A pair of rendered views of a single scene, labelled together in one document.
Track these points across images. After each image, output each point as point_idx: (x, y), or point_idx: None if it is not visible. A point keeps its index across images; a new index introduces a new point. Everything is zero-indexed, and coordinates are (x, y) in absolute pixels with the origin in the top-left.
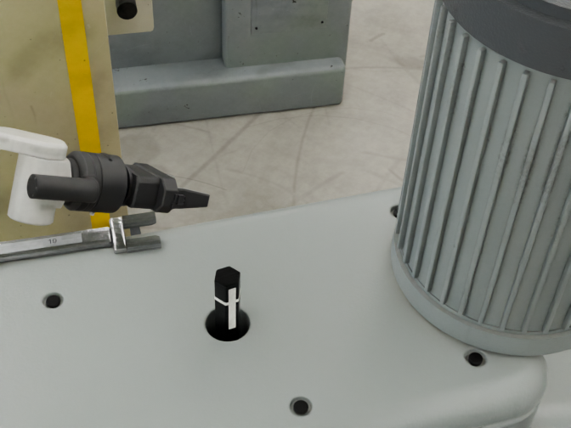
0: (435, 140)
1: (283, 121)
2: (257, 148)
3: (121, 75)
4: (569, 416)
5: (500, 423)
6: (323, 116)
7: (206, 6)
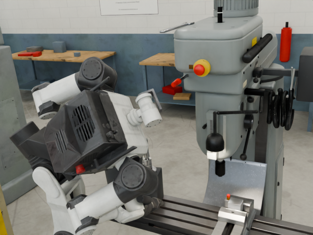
0: None
1: (27, 196)
2: (27, 206)
3: None
4: None
5: (261, 24)
6: (39, 188)
7: None
